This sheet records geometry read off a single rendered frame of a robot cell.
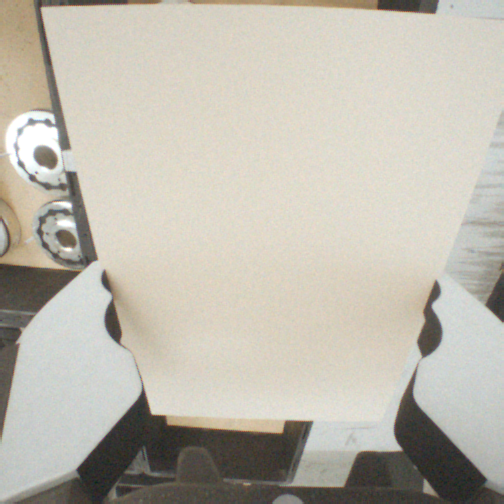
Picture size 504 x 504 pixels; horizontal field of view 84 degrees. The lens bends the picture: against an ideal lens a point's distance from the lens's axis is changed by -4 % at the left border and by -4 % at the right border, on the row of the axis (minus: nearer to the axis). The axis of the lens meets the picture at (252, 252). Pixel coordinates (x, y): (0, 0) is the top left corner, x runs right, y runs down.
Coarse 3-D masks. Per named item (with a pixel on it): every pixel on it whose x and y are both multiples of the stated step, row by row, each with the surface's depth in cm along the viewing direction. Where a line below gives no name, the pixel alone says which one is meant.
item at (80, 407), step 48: (96, 288) 9; (48, 336) 7; (96, 336) 7; (48, 384) 6; (96, 384) 6; (48, 432) 5; (96, 432) 5; (144, 432) 6; (0, 480) 4; (48, 480) 5; (96, 480) 5
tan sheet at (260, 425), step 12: (168, 420) 64; (180, 420) 63; (192, 420) 63; (204, 420) 63; (216, 420) 63; (228, 420) 63; (240, 420) 63; (252, 420) 63; (264, 420) 63; (276, 420) 63; (276, 432) 65
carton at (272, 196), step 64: (64, 64) 7; (128, 64) 7; (192, 64) 7; (256, 64) 7; (320, 64) 7; (384, 64) 7; (448, 64) 7; (128, 128) 8; (192, 128) 8; (256, 128) 8; (320, 128) 8; (384, 128) 8; (448, 128) 8; (128, 192) 9; (192, 192) 9; (256, 192) 9; (320, 192) 9; (384, 192) 9; (448, 192) 9; (128, 256) 10; (192, 256) 10; (256, 256) 10; (320, 256) 10; (384, 256) 10; (448, 256) 10; (128, 320) 11; (192, 320) 11; (256, 320) 11; (320, 320) 11; (384, 320) 11; (192, 384) 13; (256, 384) 13; (320, 384) 13; (384, 384) 13
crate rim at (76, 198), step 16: (48, 0) 21; (48, 48) 23; (48, 64) 23; (48, 80) 24; (64, 128) 26; (64, 144) 26; (80, 192) 29; (80, 208) 29; (80, 224) 30; (80, 240) 31
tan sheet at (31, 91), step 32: (0, 0) 29; (32, 0) 29; (0, 32) 30; (32, 32) 30; (0, 64) 32; (32, 64) 32; (0, 96) 33; (32, 96) 33; (0, 128) 35; (0, 160) 37; (0, 192) 39; (32, 192) 39; (32, 256) 44
